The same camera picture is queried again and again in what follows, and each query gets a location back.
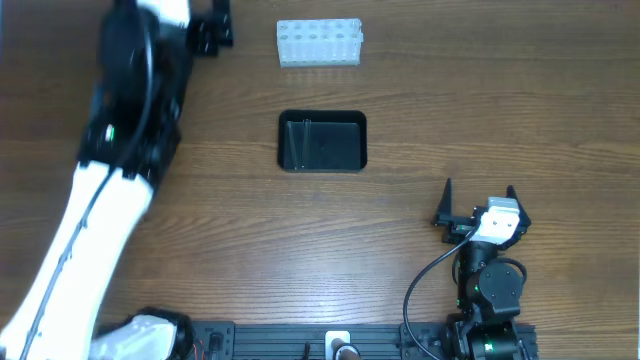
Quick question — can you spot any black cable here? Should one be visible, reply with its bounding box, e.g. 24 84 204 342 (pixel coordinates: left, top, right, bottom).
402 224 482 360
87 14 156 211

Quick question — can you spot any mounting rail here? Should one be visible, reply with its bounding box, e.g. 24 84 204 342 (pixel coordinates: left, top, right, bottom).
192 320 454 360

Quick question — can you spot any white test tube rack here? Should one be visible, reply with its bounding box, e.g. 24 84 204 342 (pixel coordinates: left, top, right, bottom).
276 18 365 69

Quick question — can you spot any black tray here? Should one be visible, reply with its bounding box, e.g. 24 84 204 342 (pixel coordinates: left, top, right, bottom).
277 109 369 174

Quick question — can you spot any clear test tube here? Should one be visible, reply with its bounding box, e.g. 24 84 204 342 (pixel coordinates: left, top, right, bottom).
298 118 312 170

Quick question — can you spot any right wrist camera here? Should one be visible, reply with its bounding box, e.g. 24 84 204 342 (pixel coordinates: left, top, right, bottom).
469 196 521 245

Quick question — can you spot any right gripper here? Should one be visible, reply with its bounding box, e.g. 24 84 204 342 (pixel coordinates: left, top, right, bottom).
431 177 532 251

